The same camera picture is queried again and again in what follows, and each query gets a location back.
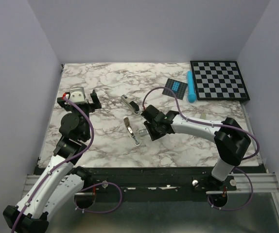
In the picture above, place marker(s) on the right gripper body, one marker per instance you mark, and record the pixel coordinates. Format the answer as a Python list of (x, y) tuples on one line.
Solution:
[(154, 132)]

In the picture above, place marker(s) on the staple tray with staples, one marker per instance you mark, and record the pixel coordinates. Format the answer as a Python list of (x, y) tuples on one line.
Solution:
[(143, 132)]

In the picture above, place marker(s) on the black metal stapler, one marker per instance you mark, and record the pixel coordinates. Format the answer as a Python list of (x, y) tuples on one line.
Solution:
[(131, 105)]

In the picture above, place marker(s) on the white stapler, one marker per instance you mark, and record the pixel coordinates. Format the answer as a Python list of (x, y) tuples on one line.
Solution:
[(130, 131)]

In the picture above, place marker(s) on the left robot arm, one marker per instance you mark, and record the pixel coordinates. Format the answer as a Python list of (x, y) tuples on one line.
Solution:
[(60, 180)]

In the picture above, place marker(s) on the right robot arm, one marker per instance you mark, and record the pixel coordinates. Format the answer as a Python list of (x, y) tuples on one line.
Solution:
[(230, 139)]

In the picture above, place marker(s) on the blue lego brick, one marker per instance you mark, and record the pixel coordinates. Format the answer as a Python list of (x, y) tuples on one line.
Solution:
[(176, 86)]

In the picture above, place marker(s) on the dark grey lego baseplate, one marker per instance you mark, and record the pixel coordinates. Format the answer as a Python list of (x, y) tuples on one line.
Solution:
[(180, 94)]

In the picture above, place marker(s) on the blue toy microphone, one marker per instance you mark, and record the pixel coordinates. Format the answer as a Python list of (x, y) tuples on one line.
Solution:
[(191, 90)]

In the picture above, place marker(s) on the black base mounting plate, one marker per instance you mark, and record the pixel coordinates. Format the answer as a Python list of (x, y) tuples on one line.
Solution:
[(152, 184)]

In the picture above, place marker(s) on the black white chessboard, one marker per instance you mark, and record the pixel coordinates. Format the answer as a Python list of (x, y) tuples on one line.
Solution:
[(218, 80)]

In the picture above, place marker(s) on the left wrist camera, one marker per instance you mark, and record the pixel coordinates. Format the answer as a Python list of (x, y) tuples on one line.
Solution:
[(77, 95)]

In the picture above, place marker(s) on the aluminium rail frame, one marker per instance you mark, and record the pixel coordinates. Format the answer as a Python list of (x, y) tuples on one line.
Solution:
[(256, 181)]

